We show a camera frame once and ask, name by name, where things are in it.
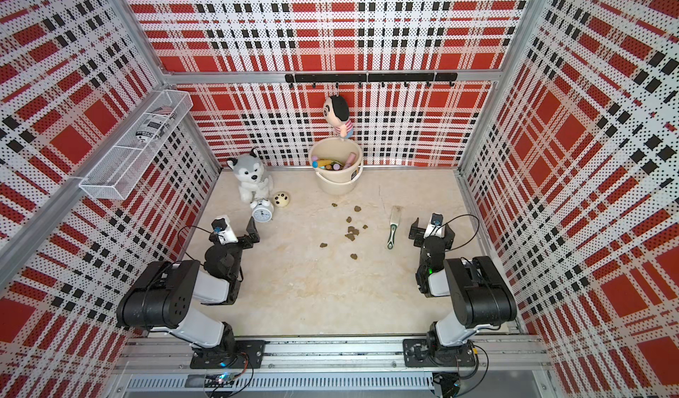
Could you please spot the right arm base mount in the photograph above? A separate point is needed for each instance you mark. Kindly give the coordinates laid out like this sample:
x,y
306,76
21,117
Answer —
x,y
428,352

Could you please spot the doll with black hat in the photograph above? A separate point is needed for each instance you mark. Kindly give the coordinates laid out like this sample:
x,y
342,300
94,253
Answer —
x,y
337,114

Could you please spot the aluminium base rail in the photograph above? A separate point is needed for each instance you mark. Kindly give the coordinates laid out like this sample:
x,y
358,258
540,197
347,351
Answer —
x,y
508,365

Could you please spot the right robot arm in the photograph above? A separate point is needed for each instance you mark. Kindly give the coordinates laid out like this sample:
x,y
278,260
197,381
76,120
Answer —
x,y
480,297

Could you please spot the white alarm clock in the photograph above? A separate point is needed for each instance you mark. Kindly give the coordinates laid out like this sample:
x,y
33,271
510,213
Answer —
x,y
262,210

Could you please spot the grey white husky plush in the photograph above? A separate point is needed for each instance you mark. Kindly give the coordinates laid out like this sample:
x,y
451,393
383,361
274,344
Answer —
x,y
255,181

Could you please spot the purple square trowel pink handle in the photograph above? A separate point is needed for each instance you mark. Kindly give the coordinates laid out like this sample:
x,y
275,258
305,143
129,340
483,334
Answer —
x,y
350,160

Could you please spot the can in shelf basket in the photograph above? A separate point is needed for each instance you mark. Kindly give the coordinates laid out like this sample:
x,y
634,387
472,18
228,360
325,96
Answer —
x,y
155,124

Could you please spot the beige plastic bucket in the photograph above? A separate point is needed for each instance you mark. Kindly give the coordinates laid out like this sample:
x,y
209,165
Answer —
x,y
332,182

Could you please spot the green circuit board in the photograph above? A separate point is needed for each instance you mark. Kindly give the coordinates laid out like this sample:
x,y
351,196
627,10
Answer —
x,y
218,381

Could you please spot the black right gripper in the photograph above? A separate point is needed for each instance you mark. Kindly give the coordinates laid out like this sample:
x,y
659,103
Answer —
x,y
419,232

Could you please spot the black hook rail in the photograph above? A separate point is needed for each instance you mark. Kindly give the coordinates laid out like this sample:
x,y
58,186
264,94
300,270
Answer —
x,y
315,79

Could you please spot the white brush green handle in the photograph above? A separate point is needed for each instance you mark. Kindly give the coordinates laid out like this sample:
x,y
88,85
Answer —
x,y
393,225

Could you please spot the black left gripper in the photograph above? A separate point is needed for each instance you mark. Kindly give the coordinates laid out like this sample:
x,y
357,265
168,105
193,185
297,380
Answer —
x,y
253,235

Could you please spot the panda face squishy ball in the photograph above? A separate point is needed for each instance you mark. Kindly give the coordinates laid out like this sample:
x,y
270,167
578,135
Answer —
x,y
282,199

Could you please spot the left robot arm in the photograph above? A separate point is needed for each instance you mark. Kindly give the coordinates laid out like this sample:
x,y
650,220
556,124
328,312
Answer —
x,y
161,298

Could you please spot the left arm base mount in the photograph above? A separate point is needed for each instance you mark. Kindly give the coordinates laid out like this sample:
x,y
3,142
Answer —
x,y
229,353

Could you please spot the green trowel yellow handle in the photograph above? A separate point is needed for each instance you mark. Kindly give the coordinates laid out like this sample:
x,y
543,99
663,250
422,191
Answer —
x,y
323,163

